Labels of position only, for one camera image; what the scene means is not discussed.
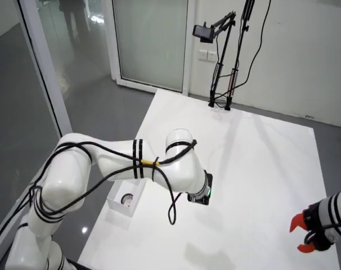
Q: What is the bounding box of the black boom stand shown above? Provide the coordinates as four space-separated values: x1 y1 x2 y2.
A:
208 10 236 108
224 0 255 111

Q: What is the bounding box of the white glass door frame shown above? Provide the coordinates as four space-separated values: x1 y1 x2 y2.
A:
111 0 191 95

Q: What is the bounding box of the aluminium glass partition frame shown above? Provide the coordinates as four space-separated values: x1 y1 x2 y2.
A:
0 0 75 248

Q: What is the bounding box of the white cardboard bin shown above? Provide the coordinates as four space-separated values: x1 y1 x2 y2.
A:
106 179 146 218

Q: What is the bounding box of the black phone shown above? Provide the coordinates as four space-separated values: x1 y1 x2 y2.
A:
192 24 215 43

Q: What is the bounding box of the black hanging cable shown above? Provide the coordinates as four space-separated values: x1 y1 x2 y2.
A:
215 0 272 101

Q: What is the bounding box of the person in dark clothes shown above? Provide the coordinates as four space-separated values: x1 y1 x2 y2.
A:
59 0 90 43

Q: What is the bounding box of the black tape roll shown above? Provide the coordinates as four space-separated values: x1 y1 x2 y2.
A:
119 192 135 208

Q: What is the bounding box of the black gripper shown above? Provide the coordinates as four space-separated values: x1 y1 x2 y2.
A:
289 201 339 253
186 192 211 206

